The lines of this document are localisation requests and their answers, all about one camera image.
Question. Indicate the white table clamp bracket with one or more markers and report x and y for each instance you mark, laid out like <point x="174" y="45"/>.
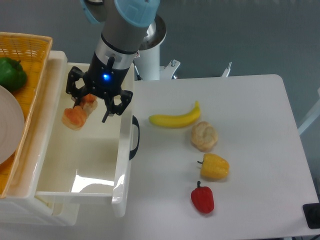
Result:
<point x="168" y="72"/>

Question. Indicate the white drawer cabinet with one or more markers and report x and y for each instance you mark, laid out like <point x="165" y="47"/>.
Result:
<point x="21" y="206"/>

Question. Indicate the black drawer handle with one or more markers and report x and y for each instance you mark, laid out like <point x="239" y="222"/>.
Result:
<point x="135" y="138"/>

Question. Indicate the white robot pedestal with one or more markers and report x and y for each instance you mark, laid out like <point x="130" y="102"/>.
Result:
<point x="147" y="61"/>

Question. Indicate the round bread roll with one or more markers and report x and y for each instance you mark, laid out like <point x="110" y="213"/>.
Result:
<point x="204" y="136"/>

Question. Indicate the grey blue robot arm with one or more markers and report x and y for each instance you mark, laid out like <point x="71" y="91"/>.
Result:
<point x="125" y="25"/>

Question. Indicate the red bell pepper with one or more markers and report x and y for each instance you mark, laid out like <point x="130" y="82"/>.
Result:
<point x="202" y="198"/>

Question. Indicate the white frame at right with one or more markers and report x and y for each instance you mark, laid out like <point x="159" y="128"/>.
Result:
<point x="312" y="114"/>

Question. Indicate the black device at edge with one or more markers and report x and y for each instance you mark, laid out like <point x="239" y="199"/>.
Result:
<point x="312" y="215"/>

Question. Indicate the yellow bell pepper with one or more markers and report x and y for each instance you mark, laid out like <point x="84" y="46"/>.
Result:
<point x="213" y="166"/>

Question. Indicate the white open upper drawer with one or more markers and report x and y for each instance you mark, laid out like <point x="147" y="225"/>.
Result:
<point x="90" y="165"/>

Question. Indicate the beige plate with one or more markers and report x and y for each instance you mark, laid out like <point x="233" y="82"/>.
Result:
<point x="12" y="123"/>

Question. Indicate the yellow banana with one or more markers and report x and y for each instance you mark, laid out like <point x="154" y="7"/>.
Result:
<point x="176" y="121"/>

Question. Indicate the green bell pepper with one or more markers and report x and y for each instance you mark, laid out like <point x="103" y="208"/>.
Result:
<point x="12" y="74"/>

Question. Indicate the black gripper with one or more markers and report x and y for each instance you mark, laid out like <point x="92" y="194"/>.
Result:
<point x="104" y="81"/>

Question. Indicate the orange woven basket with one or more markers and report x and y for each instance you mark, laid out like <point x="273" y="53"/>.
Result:
<point x="32" y="53"/>

